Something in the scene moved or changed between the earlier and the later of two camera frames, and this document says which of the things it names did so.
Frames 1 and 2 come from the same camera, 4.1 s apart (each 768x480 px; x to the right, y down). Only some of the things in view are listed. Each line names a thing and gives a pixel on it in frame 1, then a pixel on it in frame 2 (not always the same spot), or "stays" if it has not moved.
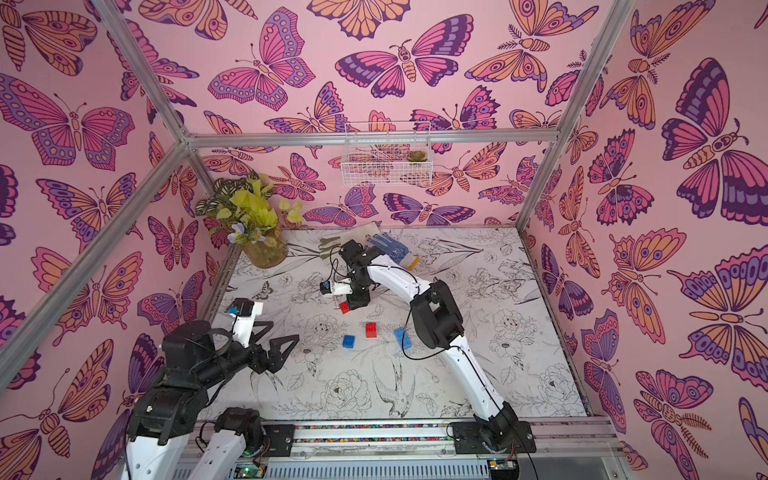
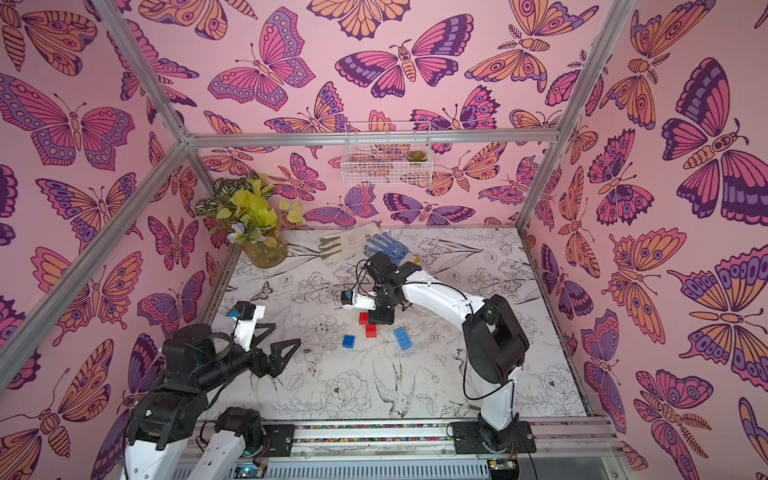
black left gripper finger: (256, 337) stays
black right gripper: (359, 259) -> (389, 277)
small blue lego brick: (349, 341) stays
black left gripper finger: (276, 357) stays
